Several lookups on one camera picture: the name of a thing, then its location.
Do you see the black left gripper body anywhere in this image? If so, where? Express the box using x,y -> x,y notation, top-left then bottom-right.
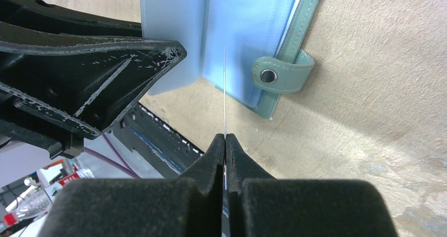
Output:
1,90 -> 84,159

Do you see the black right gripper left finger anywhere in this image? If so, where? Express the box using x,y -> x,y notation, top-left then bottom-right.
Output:
39,134 -> 225,236

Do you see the green card holder wallet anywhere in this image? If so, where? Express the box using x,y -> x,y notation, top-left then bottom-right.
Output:
140,0 -> 319,119

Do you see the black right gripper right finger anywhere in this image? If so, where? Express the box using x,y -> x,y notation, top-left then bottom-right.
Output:
225,134 -> 397,236

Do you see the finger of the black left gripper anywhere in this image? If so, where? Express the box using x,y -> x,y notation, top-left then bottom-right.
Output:
1,0 -> 187,139

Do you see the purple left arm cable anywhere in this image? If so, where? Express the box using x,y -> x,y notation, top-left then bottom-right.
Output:
82,134 -> 140,180

